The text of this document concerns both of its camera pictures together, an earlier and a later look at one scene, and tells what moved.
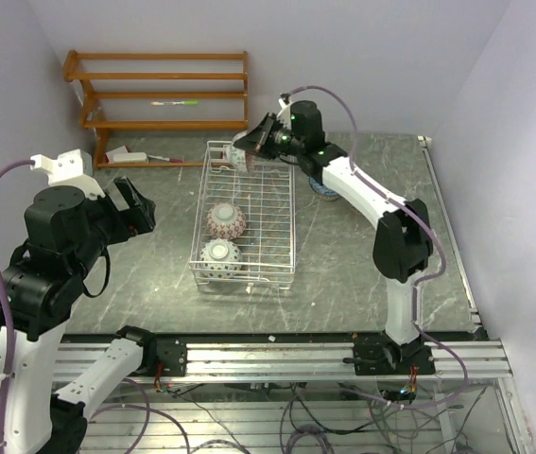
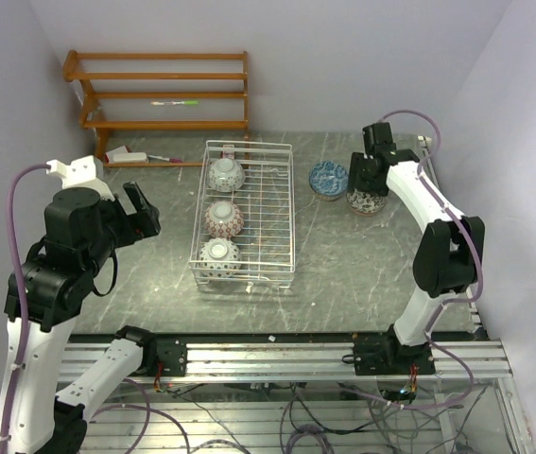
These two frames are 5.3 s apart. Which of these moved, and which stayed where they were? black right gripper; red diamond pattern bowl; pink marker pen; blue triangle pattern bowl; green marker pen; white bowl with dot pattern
Moved: black right gripper; blue triangle pattern bowl
Stayed: red diamond pattern bowl; white bowl with dot pattern; pink marker pen; green marker pen
